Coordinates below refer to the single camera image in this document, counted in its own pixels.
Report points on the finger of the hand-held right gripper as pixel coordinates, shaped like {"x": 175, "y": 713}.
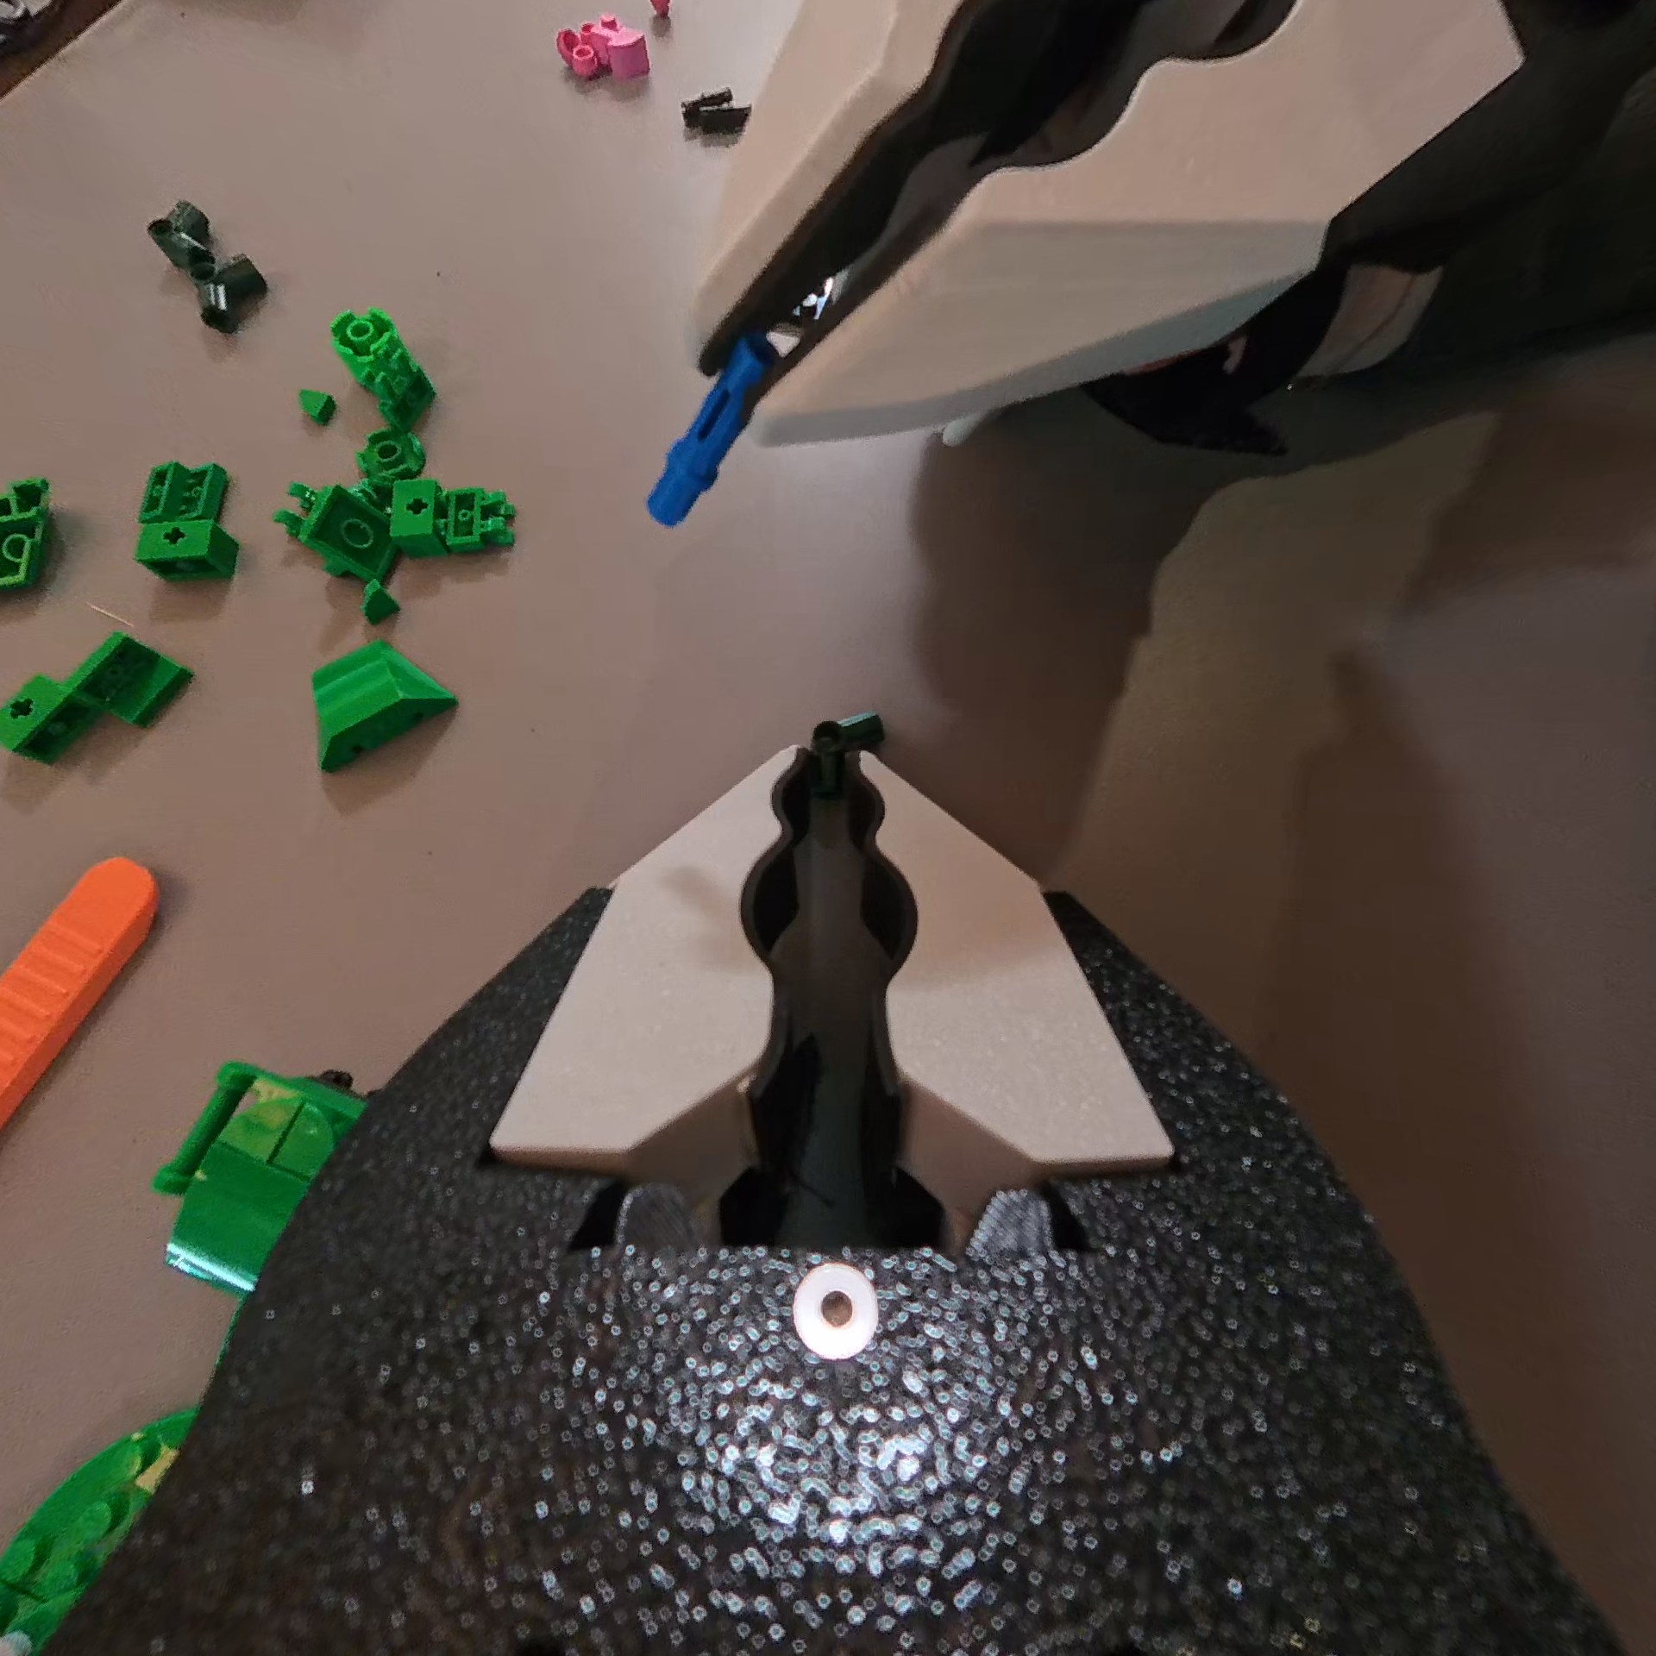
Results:
{"x": 804, "y": 167}
{"x": 1101, "y": 283}

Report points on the green stepped bracket brick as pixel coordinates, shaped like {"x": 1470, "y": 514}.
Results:
{"x": 92, "y": 697}

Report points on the small green slope brick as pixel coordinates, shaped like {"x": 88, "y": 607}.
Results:
{"x": 380, "y": 603}
{"x": 319, "y": 408}

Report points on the pink brick cluster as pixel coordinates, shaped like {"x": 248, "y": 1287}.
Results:
{"x": 603, "y": 49}

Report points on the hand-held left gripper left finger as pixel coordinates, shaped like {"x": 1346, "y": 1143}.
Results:
{"x": 648, "y": 1021}

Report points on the orange brick separator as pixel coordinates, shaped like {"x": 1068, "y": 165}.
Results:
{"x": 72, "y": 970}

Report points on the green transparent brick model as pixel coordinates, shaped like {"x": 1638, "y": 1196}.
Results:
{"x": 259, "y": 1163}

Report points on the green hinged brick assembly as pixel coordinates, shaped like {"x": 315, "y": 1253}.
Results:
{"x": 390, "y": 524}

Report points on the green leaf plate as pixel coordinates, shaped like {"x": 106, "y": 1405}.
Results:
{"x": 78, "y": 1539}

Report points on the green studded brick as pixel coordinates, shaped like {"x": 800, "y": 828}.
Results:
{"x": 25, "y": 536}

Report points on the blue connector pin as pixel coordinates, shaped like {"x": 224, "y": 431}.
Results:
{"x": 707, "y": 439}

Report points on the grey desk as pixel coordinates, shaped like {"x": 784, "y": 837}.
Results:
{"x": 583, "y": 904}

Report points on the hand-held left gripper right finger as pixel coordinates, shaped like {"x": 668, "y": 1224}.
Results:
{"x": 1022, "y": 1035}

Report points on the black connector pin pair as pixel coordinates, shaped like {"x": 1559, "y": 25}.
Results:
{"x": 717, "y": 110}

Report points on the green round stud brick stack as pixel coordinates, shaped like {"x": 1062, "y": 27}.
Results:
{"x": 382, "y": 362}

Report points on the green cross hole brick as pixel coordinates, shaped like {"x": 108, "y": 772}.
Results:
{"x": 189, "y": 524}

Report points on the large green slope brick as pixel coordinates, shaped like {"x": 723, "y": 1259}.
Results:
{"x": 382, "y": 705}

